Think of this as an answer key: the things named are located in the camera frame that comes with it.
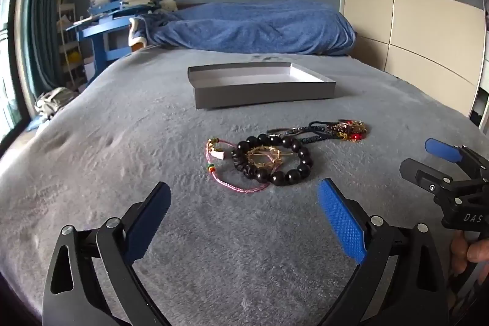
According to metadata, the beige wardrobe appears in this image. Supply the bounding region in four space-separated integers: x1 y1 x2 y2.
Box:
340 0 489 116

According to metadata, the blue blanket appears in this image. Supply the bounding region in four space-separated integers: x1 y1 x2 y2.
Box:
130 0 357 56

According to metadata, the grey cardboard box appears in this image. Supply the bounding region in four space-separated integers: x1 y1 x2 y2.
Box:
187 61 337 110

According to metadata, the black bead bracelet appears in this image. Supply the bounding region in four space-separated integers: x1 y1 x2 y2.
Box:
232 134 314 186

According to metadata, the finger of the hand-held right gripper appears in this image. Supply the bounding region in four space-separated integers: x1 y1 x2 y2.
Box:
425 137 489 181
399 158 475 194

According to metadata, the red and gold chain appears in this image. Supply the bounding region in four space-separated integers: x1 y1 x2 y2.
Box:
336 121 368 143

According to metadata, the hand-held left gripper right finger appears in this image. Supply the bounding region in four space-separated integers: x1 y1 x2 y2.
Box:
317 178 449 326

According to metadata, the blue desk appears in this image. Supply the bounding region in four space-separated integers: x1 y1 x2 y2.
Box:
66 0 163 72

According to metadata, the gold wire hair clip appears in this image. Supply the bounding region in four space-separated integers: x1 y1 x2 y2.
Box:
244 146 295 170

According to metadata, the person's right hand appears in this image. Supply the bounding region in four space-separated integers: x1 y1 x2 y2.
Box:
450 234 489 275

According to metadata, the white shelf rack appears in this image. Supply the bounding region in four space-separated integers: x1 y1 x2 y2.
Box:
57 0 86 90

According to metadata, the pink cord bracelet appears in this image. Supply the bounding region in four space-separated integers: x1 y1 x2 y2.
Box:
205 137 271 194

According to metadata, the white plush toy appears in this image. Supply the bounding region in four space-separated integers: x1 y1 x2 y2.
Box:
155 0 179 14

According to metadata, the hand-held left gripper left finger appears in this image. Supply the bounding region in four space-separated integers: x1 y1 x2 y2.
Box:
42 181 172 326

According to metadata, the grey bag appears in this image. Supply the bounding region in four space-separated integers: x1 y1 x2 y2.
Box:
34 86 79 122

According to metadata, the teal curtain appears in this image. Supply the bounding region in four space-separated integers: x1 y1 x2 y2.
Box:
15 0 73 97

